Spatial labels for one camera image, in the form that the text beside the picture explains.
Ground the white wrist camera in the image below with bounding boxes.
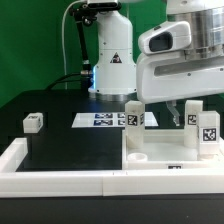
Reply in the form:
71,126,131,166
138,21,192,55

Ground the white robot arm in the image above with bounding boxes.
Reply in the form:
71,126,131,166
69,0,224,122

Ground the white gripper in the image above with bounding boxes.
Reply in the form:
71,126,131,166
136,51,224,126

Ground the white U-shaped fence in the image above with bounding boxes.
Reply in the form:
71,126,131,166
0,138,224,198

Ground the black cable bundle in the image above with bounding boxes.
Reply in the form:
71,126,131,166
45,6,93,92

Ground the white square tabletop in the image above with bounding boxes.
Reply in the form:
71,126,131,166
122,129,224,170

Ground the white marker sheet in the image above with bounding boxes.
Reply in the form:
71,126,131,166
71,111,159,128

